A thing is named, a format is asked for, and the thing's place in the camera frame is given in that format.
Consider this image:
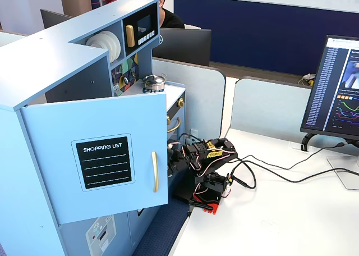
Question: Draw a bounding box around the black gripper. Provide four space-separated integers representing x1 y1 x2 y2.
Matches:
167 145 195 180

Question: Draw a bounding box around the blue shopping list cabinet door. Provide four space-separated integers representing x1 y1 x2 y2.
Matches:
19 92 169 225

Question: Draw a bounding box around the yellow patterned tape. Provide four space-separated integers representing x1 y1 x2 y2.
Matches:
206 142 224 159

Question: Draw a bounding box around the black clamp lever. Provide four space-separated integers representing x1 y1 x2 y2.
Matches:
188 199 214 212

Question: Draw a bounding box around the light blue desk divider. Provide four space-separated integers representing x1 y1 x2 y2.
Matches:
228 76 314 141
151 56 227 140

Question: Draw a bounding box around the blue round trivet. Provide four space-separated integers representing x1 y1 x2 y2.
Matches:
142 87 166 95

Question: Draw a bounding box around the steel toy pot with lid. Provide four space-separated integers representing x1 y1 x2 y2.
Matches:
142 74 168 92

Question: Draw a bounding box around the black monitor back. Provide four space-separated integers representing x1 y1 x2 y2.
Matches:
153 28 213 67

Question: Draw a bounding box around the white toy plate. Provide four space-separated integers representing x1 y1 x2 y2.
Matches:
111 33 122 63
99 31 118 61
85 31 111 48

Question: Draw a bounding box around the person in black shirt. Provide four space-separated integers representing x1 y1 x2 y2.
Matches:
136 0 186 30

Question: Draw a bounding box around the black toy microwave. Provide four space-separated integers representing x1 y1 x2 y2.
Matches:
122 3 160 57

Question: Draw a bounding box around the blue toy kitchen unit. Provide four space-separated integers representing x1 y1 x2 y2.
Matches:
0 0 187 256

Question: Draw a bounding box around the lit computer monitor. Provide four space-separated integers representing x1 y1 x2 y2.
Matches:
300 34 359 141

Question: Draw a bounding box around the dark monitor back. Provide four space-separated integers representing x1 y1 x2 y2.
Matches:
40 8 75 30

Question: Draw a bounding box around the gold cabinet door handle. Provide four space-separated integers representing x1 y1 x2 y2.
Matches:
151 151 160 193

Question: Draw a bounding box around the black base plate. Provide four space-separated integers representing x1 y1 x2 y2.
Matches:
172 167 197 203

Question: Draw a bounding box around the gold oven door handle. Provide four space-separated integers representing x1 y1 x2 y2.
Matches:
167 117 182 134

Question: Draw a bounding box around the red robot base mount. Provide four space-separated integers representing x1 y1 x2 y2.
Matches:
193 194 222 215

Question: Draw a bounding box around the black cable with plug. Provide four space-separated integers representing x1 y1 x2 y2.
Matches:
238 141 348 171

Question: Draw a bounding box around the long black cable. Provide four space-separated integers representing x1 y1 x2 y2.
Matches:
229 159 359 190

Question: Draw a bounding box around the gold microwave handle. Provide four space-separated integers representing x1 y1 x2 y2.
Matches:
125 25 136 48

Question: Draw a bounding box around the silver monitor base plate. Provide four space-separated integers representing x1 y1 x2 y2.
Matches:
326 154 359 191

